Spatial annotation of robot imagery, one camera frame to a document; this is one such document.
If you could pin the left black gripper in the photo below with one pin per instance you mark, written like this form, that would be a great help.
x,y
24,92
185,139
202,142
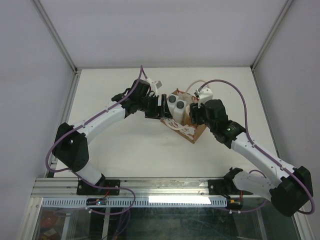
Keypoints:
x,y
159,112

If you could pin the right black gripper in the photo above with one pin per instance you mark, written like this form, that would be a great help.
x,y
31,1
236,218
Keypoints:
x,y
194,111

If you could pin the white bottle grey cap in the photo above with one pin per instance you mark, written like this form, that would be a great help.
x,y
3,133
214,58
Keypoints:
x,y
171,102
179,110

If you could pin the cream round jar bottle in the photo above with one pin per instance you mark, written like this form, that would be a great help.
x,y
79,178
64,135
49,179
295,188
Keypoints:
x,y
186,116

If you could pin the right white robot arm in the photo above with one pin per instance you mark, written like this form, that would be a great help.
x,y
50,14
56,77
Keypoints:
x,y
287,187

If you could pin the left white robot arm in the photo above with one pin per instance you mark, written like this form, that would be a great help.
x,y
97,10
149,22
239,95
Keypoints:
x,y
72,141

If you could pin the black connector box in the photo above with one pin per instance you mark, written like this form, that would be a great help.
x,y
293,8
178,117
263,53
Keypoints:
x,y
235,204

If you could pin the small circuit board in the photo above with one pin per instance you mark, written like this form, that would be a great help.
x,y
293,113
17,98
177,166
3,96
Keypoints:
x,y
96,201

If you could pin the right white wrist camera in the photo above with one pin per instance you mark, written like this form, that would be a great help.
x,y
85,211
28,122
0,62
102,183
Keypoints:
x,y
203,95

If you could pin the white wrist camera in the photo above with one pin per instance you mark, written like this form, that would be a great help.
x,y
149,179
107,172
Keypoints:
x,y
154,84
203,95

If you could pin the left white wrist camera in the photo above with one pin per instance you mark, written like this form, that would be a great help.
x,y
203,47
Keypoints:
x,y
154,84

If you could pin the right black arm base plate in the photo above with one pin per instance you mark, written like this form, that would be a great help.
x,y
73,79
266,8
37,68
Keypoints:
x,y
224,188

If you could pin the white slotted cable duct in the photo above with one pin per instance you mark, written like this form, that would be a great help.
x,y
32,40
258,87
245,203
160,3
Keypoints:
x,y
152,201

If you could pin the aluminium mounting rail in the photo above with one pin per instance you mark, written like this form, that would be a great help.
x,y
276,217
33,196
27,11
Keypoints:
x,y
142,187

